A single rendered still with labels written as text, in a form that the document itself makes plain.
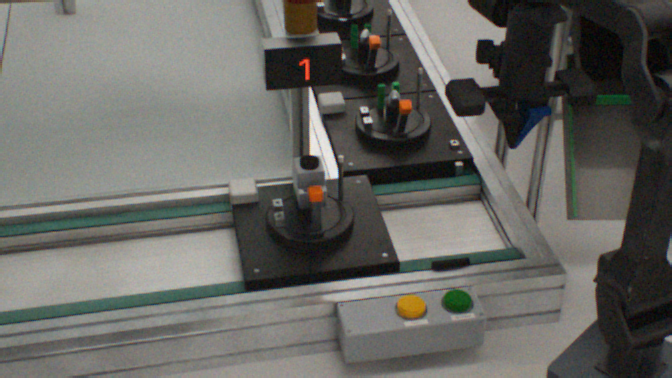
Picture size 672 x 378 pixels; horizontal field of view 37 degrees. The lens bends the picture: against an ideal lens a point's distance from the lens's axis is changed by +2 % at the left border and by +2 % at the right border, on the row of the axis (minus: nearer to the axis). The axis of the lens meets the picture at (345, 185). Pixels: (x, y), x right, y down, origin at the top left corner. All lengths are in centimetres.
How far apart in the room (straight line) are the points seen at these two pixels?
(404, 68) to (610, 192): 58
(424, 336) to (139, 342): 41
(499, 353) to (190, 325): 47
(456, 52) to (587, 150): 77
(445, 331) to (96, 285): 55
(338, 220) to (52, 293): 45
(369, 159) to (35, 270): 58
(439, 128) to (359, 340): 55
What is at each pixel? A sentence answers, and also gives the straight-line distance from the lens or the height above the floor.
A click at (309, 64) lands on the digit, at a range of 153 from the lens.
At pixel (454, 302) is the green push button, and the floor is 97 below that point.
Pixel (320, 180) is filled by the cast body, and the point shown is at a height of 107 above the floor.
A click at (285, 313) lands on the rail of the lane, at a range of 145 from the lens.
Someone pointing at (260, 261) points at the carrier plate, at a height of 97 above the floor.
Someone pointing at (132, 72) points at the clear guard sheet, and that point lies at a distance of 157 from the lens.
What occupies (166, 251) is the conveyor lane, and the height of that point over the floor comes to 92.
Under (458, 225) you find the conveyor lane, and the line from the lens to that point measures 168.
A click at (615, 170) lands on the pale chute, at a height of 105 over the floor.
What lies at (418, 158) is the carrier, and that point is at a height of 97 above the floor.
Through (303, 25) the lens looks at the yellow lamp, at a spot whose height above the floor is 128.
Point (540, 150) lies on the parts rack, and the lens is 166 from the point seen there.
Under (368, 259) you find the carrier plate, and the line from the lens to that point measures 151.
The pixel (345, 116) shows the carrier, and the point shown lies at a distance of 185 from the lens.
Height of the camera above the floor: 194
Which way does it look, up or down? 36 degrees down
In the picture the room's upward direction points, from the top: 1 degrees clockwise
